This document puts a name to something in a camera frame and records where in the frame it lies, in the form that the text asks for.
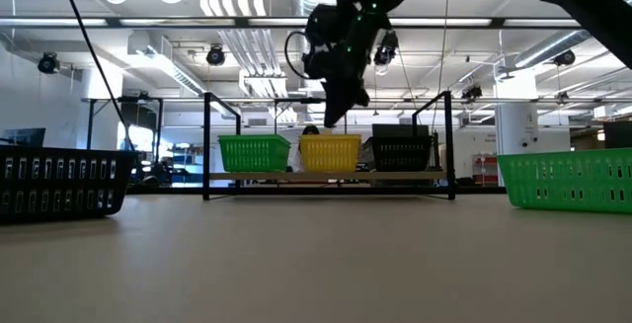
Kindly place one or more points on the silver ventilation duct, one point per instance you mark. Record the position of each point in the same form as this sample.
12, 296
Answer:
548, 49

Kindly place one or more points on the person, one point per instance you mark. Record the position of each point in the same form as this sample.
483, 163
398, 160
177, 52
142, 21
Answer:
310, 130

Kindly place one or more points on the black aluminium table frame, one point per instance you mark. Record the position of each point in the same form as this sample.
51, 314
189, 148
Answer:
168, 190

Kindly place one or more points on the dark computer monitor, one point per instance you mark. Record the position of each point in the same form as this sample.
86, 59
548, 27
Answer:
22, 137

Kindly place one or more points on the black monitor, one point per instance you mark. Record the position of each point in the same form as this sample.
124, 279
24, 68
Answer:
397, 130

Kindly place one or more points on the red storage shelf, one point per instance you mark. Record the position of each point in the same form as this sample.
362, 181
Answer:
484, 169

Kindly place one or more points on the yellow plastic basket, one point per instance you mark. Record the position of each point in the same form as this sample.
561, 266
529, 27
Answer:
330, 154

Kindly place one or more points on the wooden shelf with black frame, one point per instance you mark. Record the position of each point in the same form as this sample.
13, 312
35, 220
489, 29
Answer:
345, 176

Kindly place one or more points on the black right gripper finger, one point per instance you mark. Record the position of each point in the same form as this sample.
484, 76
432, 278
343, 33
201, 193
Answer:
359, 95
336, 103

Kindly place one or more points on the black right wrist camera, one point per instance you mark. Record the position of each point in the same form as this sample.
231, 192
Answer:
386, 49

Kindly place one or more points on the black plastic basket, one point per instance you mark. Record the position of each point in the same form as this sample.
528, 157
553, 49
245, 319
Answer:
401, 154
59, 185

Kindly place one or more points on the white column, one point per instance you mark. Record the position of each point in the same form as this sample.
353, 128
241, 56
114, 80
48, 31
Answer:
516, 115

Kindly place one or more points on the green plastic basket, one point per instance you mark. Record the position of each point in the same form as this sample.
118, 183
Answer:
254, 154
568, 180

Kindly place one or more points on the black ceiling spotlight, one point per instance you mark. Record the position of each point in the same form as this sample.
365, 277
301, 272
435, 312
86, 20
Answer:
471, 92
48, 62
564, 57
215, 56

